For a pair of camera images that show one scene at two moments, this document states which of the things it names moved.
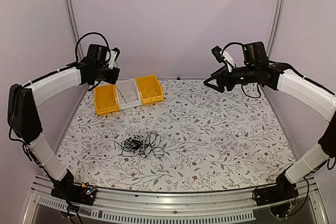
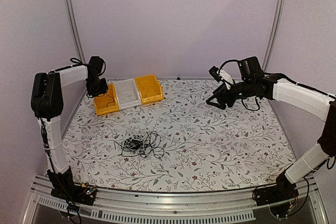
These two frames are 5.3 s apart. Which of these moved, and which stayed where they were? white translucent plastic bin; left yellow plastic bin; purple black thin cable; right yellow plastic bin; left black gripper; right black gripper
Moved: purple black thin cable; right black gripper; left black gripper
Stayed: left yellow plastic bin; right yellow plastic bin; white translucent plastic bin
